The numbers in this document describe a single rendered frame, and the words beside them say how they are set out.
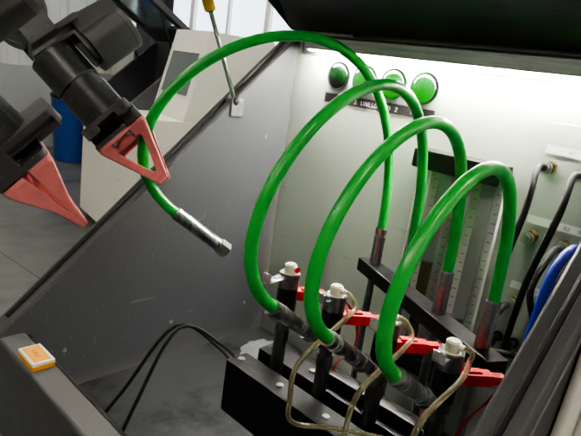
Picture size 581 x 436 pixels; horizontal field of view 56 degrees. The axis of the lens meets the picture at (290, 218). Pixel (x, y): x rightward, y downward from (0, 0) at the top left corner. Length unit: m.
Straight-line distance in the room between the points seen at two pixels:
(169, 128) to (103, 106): 2.84
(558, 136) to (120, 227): 0.67
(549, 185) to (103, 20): 0.62
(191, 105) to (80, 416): 2.98
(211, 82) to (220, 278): 2.63
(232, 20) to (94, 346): 5.69
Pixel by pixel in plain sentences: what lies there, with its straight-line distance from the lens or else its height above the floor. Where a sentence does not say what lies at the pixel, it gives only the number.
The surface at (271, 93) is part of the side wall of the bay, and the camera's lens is 1.06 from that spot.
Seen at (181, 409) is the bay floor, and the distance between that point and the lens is 0.95.
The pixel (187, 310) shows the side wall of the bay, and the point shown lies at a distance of 1.07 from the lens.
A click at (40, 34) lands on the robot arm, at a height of 1.38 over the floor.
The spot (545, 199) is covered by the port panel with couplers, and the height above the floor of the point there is 1.26.
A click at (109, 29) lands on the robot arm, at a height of 1.39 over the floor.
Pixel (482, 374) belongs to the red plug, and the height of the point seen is 1.10.
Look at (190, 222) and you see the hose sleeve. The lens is 0.74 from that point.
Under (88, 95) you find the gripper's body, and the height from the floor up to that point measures 1.31.
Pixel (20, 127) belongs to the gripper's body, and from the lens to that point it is 0.48.
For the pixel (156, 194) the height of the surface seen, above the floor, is 1.20.
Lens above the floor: 1.37
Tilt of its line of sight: 15 degrees down
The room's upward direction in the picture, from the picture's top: 8 degrees clockwise
